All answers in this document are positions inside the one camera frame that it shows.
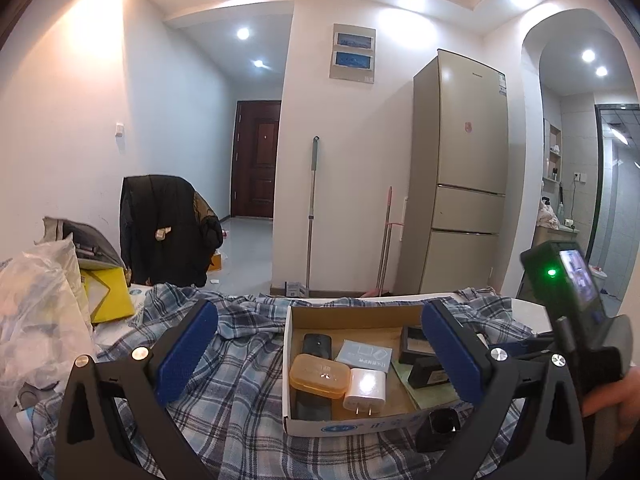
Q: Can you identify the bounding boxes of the grey bag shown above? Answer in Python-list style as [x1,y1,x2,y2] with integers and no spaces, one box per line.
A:
[42,216,126,271]

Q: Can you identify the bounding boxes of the bathroom vanity cabinet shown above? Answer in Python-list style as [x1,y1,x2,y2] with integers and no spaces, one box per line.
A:
[532,225,581,261]

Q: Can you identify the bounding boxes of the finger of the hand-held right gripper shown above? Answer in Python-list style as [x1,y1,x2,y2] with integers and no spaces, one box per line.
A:
[472,332,558,361]

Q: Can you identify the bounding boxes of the black rectangular tray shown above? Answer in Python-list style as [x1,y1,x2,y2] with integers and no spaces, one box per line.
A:
[407,355,453,390]

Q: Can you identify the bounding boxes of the white power adapter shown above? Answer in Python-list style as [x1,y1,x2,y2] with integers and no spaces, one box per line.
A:
[343,367,388,417]

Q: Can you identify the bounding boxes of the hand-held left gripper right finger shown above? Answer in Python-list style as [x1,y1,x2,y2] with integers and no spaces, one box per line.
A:
[421,300,586,480]

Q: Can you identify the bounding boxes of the green card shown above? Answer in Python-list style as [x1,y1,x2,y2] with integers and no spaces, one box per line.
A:
[390,360,463,411]

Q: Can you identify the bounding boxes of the person's right hand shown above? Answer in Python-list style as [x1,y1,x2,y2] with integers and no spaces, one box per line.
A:
[580,365,640,445]

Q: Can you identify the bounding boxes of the bathroom wall niche shelf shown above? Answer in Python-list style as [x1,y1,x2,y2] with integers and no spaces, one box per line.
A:
[542,120,563,193]

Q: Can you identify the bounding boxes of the small black square cup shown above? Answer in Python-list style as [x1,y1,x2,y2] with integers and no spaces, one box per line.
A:
[416,407,462,453]

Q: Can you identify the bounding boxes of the black jacket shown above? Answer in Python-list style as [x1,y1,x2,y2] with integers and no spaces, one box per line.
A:
[119,175,224,288]

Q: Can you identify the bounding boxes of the dark wooden door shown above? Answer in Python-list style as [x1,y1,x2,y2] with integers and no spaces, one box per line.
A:
[231,101,282,219]

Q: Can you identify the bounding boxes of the black remote control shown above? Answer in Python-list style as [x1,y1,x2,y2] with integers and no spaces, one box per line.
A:
[295,332,335,421]

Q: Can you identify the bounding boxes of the black framed glass door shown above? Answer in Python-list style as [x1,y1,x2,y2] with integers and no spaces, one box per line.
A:
[587,104,640,281]

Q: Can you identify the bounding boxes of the red handled broom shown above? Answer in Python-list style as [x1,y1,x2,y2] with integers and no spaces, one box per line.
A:
[372,186,406,293]

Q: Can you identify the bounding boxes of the cardboard box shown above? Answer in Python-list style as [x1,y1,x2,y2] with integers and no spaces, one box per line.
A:
[282,302,476,438]

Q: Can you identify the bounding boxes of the black box with beige lining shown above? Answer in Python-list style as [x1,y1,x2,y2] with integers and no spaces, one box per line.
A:
[398,325,436,366]

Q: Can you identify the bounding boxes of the orange plastic case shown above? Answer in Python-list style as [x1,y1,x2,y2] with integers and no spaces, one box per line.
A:
[289,353,351,399]

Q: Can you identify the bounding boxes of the white plastic bag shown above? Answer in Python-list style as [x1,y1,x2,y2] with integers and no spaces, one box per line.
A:
[0,237,98,401]

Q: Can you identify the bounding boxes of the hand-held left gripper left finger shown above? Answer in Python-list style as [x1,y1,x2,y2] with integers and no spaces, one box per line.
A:
[54,299,219,480]

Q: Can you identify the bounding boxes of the brown jacket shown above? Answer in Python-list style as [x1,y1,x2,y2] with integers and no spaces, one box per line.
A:
[195,192,219,226]

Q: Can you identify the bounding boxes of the grey handled mop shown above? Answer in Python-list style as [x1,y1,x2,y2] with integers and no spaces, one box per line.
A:
[302,136,321,296]

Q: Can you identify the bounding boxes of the blue plaid cloth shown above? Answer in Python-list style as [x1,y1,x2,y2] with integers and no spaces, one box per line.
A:
[30,282,538,480]

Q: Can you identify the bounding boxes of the pink cloth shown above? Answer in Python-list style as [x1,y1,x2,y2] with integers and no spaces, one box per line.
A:
[537,205,562,230]

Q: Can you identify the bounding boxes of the beige refrigerator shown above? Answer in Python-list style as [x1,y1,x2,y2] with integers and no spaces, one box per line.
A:
[395,49,509,296]

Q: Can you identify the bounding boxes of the small light blue box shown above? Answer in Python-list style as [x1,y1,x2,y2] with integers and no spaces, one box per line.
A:
[335,339,393,372]

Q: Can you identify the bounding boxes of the wall electrical panel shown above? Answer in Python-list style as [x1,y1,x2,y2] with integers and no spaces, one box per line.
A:
[329,23,377,84]

